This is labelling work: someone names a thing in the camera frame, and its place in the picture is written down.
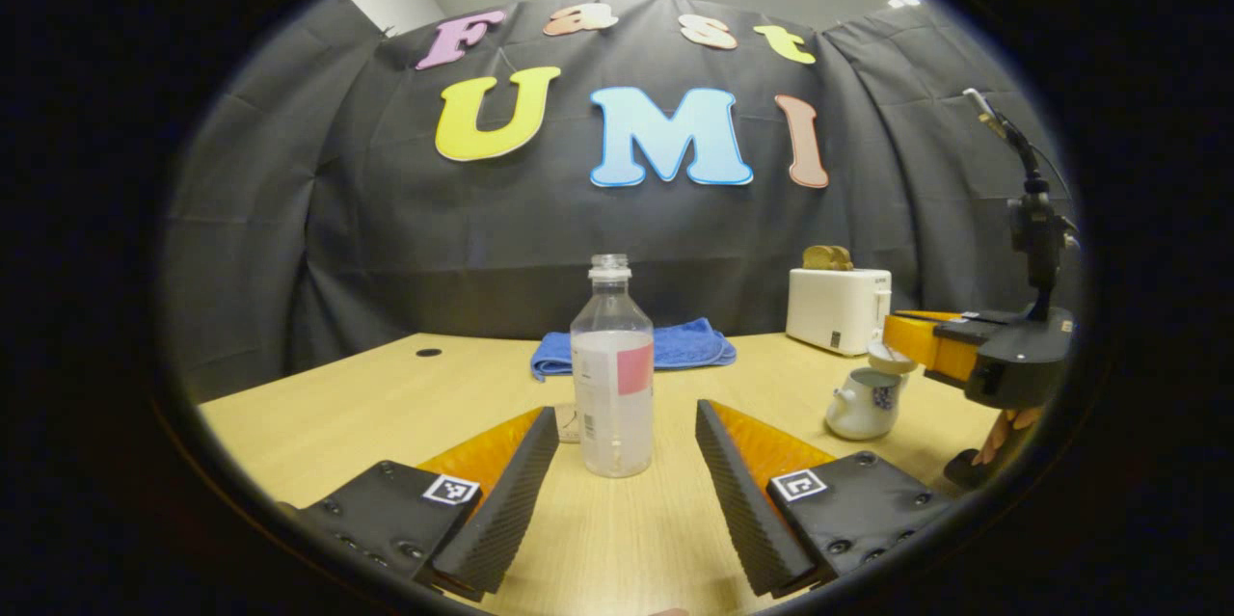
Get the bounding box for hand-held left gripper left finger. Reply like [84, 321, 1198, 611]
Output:
[280, 406, 561, 603]

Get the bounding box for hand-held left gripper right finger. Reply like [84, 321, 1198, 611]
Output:
[694, 399, 956, 599]

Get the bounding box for white blue-patterned teacup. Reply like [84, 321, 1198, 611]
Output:
[826, 367, 908, 442]

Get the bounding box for clear plastic water bottle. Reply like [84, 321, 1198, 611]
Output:
[570, 254, 657, 480]

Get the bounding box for white toaster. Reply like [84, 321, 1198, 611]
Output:
[786, 267, 893, 358]

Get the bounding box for blue folded towel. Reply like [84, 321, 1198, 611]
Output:
[530, 317, 738, 382]

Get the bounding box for black backdrop cloth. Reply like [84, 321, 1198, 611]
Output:
[159, 0, 1083, 405]

